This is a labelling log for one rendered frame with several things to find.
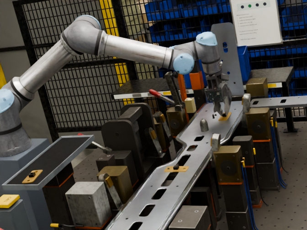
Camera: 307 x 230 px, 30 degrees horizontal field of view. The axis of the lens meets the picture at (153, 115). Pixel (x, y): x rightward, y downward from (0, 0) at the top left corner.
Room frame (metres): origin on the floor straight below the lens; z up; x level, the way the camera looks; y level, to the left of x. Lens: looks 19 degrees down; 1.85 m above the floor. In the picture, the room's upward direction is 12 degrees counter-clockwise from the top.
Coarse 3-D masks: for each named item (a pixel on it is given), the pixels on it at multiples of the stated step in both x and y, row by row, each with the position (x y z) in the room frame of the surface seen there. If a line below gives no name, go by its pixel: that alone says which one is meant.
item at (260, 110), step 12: (252, 108) 2.15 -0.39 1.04; (264, 108) 2.12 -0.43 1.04; (252, 120) 2.09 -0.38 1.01; (264, 120) 2.07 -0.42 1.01; (252, 132) 2.10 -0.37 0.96; (264, 132) 2.08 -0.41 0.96; (264, 144) 2.09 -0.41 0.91; (264, 156) 2.09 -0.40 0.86; (276, 156) 2.10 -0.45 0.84; (264, 168) 2.09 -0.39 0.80; (276, 168) 2.11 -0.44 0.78; (264, 180) 2.09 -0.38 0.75; (276, 180) 2.08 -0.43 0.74
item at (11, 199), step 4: (4, 196) 1.57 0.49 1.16; (8, 196) 1.56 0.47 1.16; (12, 196) 1.55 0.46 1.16; (16, 196) 1.55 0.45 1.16; (0, 200) 1.54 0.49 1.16; (4, 200) 1.54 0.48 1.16; (8, 200) 1.53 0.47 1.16; (12, 200) 1.53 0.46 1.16; (16, 200) 1.54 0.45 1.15; (0, 204) 1.52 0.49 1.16; (4, 204) 1.51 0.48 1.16; (8, 204) 1.51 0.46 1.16
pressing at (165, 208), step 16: (208, 112) 2.33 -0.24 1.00; (240, 112) 2.25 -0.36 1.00; (192, 128) 2.19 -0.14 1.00; (224, 128) 2.11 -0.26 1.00; (192, 144) 2.03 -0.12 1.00; (208, 144) 1.99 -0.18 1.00; (176, 160) 1.91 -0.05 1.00; (192, 160) 1.88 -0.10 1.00; (208, 160) 1.87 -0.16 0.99; (160, 176) 1.81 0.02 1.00; (176, 176) 1.78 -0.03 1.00; (192, 176) 1.75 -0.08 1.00; (144, 192) 1.71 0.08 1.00; (176, 192) 1.67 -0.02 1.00; (128, 208) 1.63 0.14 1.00; (144, 208) 1.61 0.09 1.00; (160, 208) 1.58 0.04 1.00; (176, 208) 1.57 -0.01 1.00; (112, 224) 1.54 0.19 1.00; (128, 224) 1.53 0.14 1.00; (144, 224) 1.51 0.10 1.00; (160, 224) 1.49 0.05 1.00
